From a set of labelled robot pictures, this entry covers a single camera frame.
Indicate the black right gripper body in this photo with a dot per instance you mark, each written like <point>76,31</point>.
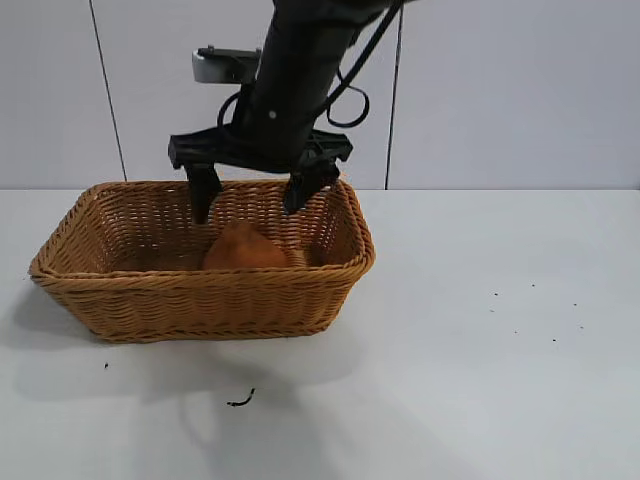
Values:
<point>270,140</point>

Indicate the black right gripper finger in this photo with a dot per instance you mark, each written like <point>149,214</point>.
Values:
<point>305,187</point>
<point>202,192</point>

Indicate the orange-brown bread roll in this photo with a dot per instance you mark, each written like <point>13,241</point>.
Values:
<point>245,252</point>

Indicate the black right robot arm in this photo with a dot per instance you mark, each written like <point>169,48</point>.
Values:
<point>305,45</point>

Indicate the brown woven wicker basket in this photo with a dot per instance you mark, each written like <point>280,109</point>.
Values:
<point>190,300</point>

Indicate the small black twig scrap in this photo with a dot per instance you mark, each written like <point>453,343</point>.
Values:
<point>243,399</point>

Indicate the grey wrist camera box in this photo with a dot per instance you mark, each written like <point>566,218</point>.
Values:
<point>220,65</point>

